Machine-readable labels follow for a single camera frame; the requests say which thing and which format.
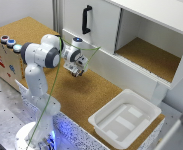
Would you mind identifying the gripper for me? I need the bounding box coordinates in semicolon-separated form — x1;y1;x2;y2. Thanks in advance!
64;59;87;78

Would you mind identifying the wooden drawer box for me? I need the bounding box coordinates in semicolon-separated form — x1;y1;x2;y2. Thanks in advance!
0;16;59;92

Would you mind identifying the white sliding door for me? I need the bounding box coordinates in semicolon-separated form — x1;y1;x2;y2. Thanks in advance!
63;0;122;55

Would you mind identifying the green button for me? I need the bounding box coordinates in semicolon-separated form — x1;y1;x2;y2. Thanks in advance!
12;43;23;54

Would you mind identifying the white plastic box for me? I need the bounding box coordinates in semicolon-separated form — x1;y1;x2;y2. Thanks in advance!
87;88;163;150

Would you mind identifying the blue button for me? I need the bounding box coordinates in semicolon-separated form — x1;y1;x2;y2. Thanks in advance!
6;38;17;48

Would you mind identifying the red button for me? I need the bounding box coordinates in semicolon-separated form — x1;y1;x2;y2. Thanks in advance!
0;34;10;45

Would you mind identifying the white cabinet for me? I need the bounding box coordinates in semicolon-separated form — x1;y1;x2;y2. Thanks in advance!
57;0;183;107

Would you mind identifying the green cable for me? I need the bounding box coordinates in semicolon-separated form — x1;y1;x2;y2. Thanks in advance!
25;36;102;149

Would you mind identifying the black door handle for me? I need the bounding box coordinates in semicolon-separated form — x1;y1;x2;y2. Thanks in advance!
81;4;93;35

